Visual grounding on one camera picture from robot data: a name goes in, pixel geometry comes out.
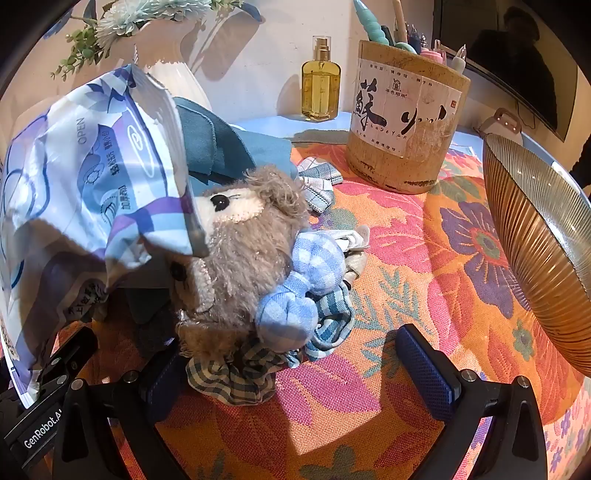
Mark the green checked scrunchie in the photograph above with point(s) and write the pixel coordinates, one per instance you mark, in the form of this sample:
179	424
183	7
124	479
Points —
235	378

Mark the floral tablecloth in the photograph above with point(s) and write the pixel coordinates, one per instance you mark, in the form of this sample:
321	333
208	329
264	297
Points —
415	286

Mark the dark teal cloth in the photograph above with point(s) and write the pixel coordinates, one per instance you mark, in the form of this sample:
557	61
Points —
217	138

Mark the dark blue pen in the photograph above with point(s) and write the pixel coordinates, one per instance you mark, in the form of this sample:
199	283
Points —
414	39

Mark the bamboo pen holder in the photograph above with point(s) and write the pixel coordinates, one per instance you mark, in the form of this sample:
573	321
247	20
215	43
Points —
406	161

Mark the light blue gingham scrunchie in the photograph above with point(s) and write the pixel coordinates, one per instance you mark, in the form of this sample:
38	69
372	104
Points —
318	263

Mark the amber perfume bottle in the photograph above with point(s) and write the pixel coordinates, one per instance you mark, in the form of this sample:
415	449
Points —
321	92

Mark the artificial flower bunch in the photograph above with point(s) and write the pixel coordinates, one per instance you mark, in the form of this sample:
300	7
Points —
124	14

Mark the white small device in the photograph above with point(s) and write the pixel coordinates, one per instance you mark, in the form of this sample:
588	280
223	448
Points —
503	122

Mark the teal plaid scrunchie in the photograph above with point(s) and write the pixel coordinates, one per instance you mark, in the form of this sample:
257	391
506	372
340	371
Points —
332	318

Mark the blue white tissue pack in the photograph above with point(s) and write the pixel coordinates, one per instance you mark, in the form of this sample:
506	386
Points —
92	184

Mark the white ribbed vase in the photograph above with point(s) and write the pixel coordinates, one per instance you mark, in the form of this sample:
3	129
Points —
171	78

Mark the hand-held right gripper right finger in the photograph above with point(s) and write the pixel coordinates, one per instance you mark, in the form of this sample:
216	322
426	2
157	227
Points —
425	369

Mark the ribbed glass bowl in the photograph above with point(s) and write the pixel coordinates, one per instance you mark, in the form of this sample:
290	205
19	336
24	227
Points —
531	230

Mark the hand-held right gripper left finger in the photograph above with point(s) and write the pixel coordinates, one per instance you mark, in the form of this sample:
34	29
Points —
161	387

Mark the wooden stick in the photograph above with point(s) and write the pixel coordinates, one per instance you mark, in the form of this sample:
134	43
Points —
399	18

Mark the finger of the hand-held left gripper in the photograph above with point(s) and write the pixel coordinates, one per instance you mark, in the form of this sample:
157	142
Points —
69	355

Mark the black monitor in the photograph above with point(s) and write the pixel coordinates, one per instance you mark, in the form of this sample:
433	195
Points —
508	55

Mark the brown plush toy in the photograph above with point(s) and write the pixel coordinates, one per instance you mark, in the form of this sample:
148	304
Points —
244	258

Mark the grey white plaid scrunchie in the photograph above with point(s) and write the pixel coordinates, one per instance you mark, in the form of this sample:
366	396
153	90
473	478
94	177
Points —
318	184

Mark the white clear-tipped pen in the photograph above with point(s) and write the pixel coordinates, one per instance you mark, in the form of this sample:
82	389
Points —
458	60

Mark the pink stationery item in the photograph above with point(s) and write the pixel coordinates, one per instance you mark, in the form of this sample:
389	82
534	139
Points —
432	53

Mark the blue cloth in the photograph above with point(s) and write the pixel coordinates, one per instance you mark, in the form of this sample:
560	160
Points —
272	152

